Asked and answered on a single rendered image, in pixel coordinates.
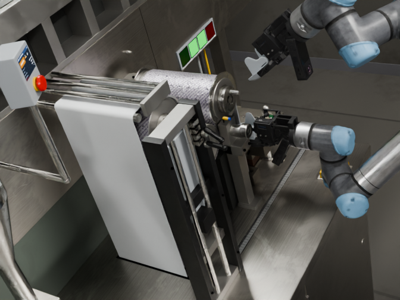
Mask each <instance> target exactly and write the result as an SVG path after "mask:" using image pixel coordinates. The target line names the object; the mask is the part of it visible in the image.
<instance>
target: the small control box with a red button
mask: <svg viewBox="0 0 400 300"><path fill-rule="evenodd" d="M0 88H1V90H2V92H3V94H4V96H5V98H6V100H7V102H8V104H9V106H10V108H11V109H12V110H13V109H17V108H24V107H31V106H34V105H36V103H37V101H38V99H39V97H40V95H41V93H42V91H45V90H46V88H47V83H46V79H45V77H44V76H43V75H40V73H39V70H38V68H37V66H36V64H35V61H34V59H33V57H32V55H31V52H30V50H29V47H28V46H27V43H26V41H25V40H22V41H19V42H13V43H6V44H3V45H1V46H0Z"/></svg>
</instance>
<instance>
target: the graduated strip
mask: <svg viewBox="0 0 400 300"><path fill-rule="evenodd" d="M305 151H306V149H299V151H298V152H297V154H296V155H295V157H294V159H293V160H292V162H291V163H290V165H289V166H288V168H287V170H286V171H285V173H284V175H283V176H282V178H281V179H280V181H279V182H278V184H277V186H276V187H275V188H274V190H273V192H272V193H271V195H270V197H269V198H268V200H267V201H266V203H265V204H264V206H263V207H262V209H261V211H260V212H259V214H258V215H257V217H256V219H255V220H254V222H253V223H252V225H251V226H250V228H249V230H248V231H247V233H246V235H245V236H244V237H243V239H242V241H241V242H240V244H239V246H238V247H239V252H240V254H242V252H243V250H244V249H245V247H246V246H247V244H248V242H249V241H250V239H251V237H252V236H253V234H254V233H255V231H256V229H257V228H258V226H259V225H260V223H261V222H262V220H263V218H264V217H265V215H266V213H267V212H268V210H269V209H270V207H271V205H272V204H273V202H274V200H275V199H276V198H277V196H278V194H279V193H280V191H281V189H282V188H283V186H284V185H285V183H286V181H287V180H288V178H289V176H290V175H291V173H292V172H293V170H294V168H295V167H296V165H297V163H298V162H299V160H300V159H301V157H302V156H303V154H304V152H305Z"/></svg>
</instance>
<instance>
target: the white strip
mask: <svg viewBox="0 0 400 300"><path fill-rule="evenodd" d="M36 105H37V107H38V108H45V109H50V110H55V111H56V113H57V115H58V118H59V120H60V122H61V124H62V127H63V129H64V131H65V133H66V135H67V138H68V141H69V143H70V145H71V147H72V149H73V152H74V154H75V156H76V158H77V161H78V163H79V166H80V168H81V170H82V172H83V175H84V177H85V179H86V181H87V184H88V186H89V189H90V191H91V193H92V195H93V198H94V200H95V202H96V204H97V207H98V209H99V212H100V213H101V216H102V218H103V221H104V223H105V225H106V227H107V230H108V232H109V234H110V236H111V239H112V241H113V243H114V246H115V248H116V250H117V252H118V256H117V257H116V258H119V259H121V260H125V261H128V262H131V263H135V264H139V265H142V266H145V267H148V268H152V269H154V270H158V271H162V272H165V273H168V274H172V275H174V276H178V277H182V278H184V279H188V280H189V276H187V274H186V270H185V268H184V265H183V262H182V259H181V257H180V254H179V250H178V248H177V245H176V242H175V240H174V236H173V234H172V231H171V228H170V225H169V223H168V220H167V216H166V214H165V211H164V208H163V205H162V202H161V200H160V196H159V194H158V191H157V188H156V185H155V182H154V179H153V176H152V174H151V171H150V168H149V165H148V162H147V160H146V156H145V154H144V151H143V148H142V145H141V142H140V140H139V136H138V133H137V131H136V128H135V125H134V122H137V123H139V122H140V121H141V119H142V116H141V114H138V113H135V112H136V111H137V110H132V109H127V108H119V107H110V106H105V105H97V104H88V103H84V102H75V101H67V100H62V99H60V100H59V101H57V102H53V101H45V100H40V99H38V101H37V103H36Z"/></svg>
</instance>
